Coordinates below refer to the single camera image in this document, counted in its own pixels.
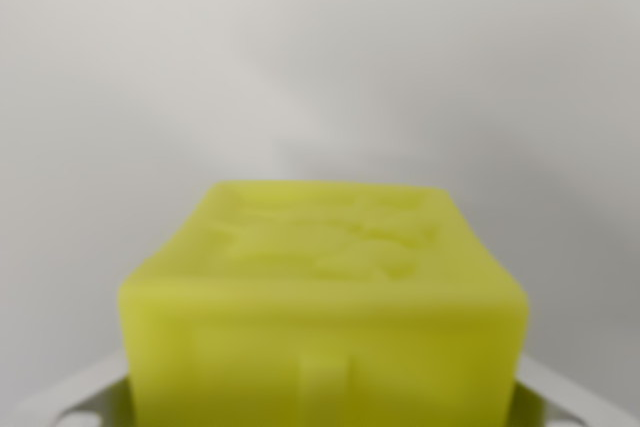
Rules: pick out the black silver gripper left finger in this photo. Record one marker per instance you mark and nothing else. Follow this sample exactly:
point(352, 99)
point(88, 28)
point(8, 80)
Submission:
point(87, 397)

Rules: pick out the black silver gripper right finger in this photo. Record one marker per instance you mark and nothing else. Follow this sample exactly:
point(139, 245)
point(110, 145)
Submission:
point(560, 397)

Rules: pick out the yellow plastic cube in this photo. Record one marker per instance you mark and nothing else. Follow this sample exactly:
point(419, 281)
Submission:
point(325, 317)

